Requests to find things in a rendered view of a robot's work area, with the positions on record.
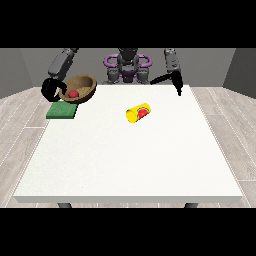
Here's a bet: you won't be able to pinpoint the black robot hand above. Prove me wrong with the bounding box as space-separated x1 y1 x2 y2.
149 70 184 97
40 77 68 103

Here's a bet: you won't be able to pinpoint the brown wooden bowl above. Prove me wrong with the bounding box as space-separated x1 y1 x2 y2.
58 73 98 104

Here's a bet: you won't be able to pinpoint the green square pad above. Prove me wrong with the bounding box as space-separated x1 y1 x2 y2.
45 101 79 120

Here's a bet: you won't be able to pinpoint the yellow cup with melon print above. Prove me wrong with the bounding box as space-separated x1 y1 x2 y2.
125 102 152 124

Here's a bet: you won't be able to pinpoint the grey robot trunk purple rings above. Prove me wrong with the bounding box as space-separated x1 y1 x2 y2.
102 48 154 86

